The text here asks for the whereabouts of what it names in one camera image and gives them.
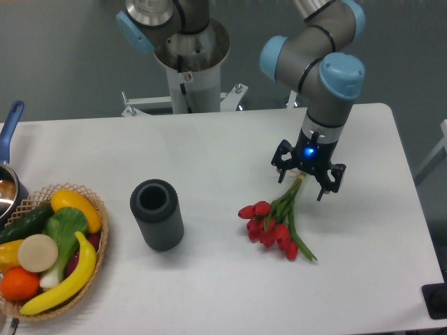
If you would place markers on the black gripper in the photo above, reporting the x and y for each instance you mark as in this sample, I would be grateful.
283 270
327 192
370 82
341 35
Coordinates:
311 156

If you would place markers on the red tulip bouquet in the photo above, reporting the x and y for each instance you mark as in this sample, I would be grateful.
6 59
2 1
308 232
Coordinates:
273 222

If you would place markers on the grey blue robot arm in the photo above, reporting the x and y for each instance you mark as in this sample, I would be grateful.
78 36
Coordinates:
192 47

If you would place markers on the dark grey ribbed vase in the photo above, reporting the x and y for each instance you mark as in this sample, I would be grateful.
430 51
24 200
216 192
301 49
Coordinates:
155 206

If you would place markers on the black device at edge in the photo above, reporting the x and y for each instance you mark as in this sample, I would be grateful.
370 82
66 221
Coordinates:
435 300

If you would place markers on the dark red vegetable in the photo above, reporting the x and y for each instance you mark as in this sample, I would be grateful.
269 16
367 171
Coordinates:
94 240

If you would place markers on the yellow banana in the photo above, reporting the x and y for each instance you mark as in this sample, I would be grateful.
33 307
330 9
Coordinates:
69 286

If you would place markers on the green bok choy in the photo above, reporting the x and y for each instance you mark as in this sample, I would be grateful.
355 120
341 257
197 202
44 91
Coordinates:
61 227

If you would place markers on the green cucumber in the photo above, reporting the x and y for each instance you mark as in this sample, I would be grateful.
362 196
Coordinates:
29 224

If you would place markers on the beige round disc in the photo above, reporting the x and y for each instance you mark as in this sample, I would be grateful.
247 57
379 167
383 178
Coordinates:
37 253

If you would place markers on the yellow bell pepper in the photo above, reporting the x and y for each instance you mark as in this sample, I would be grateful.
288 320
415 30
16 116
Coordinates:
9 255

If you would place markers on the orange fruit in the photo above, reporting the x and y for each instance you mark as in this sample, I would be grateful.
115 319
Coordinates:
19 284

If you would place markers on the woven wicker basket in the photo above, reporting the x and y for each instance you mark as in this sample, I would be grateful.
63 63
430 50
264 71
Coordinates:
35 200

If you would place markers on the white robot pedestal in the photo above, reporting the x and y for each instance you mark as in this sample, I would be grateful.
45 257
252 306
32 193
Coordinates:
190 92

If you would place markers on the white frame at right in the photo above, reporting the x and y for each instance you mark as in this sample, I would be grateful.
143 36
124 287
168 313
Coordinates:
433 159

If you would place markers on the blue handled saucepan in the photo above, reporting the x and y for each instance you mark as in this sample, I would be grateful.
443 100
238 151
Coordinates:
13 192

